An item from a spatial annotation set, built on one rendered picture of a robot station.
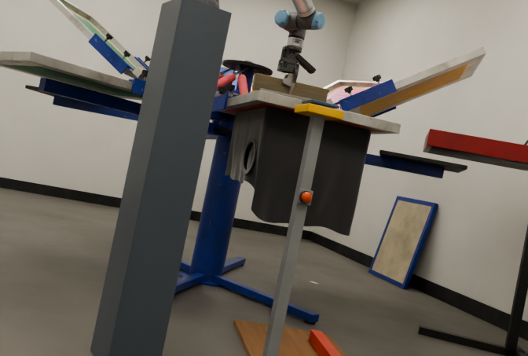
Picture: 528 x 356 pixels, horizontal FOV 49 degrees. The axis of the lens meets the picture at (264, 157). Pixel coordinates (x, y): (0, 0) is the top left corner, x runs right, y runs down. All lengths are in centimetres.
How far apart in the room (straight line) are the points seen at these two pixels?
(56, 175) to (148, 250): 490
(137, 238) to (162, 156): 27
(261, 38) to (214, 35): 518
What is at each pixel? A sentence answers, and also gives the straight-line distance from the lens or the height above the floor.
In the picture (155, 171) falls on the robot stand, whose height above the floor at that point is 64.
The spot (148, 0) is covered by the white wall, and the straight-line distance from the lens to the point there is 695.
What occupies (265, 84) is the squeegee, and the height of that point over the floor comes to 109.
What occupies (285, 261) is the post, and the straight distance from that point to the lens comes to 197.
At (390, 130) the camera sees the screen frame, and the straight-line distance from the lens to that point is 230.
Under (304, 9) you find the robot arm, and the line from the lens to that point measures 254.
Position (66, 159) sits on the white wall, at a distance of 675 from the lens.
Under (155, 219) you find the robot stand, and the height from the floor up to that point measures 49.
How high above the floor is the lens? 70
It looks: 1 degrees up
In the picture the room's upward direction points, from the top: 11 degrees clockwise
